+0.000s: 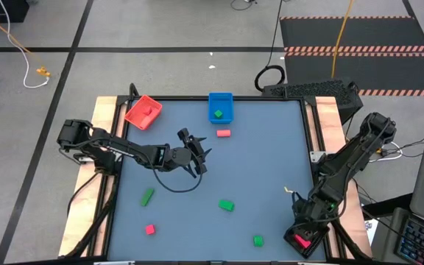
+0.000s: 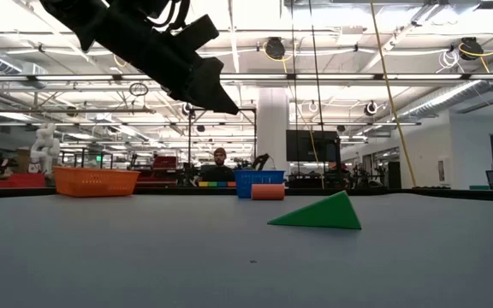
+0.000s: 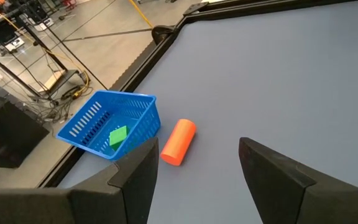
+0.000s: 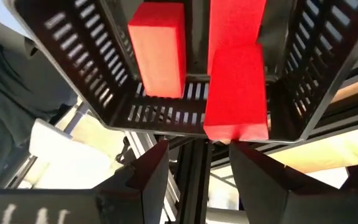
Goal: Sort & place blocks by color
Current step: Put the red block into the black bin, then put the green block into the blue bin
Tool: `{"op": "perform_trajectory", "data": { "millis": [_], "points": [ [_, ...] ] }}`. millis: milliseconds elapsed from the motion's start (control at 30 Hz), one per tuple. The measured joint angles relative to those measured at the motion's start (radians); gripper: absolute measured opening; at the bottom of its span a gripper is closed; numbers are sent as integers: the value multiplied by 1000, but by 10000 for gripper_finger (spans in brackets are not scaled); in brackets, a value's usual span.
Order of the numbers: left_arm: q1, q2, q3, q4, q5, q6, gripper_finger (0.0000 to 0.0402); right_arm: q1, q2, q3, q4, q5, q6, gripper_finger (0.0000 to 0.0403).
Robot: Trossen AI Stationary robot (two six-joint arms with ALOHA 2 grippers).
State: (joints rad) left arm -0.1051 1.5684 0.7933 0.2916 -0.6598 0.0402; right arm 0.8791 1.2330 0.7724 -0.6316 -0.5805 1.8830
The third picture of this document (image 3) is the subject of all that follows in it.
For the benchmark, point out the orange foam cylinder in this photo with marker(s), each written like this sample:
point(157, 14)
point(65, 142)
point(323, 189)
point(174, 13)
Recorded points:
point(177, 143)

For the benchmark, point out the black equipment box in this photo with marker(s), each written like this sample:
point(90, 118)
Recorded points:
point(8, 137)

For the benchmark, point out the green foam cube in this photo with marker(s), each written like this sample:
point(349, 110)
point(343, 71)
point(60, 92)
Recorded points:
point(118, 137)

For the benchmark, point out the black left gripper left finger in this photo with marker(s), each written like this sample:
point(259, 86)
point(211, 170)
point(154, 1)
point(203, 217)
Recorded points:
point(104, 202)

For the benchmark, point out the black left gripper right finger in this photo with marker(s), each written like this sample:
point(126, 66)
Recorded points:
point(291, 202)

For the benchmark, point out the blue plastic basket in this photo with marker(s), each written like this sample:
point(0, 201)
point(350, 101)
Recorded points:
point(82, 124)

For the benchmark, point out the black metal cart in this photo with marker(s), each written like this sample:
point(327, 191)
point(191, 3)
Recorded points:
point(64, 76)

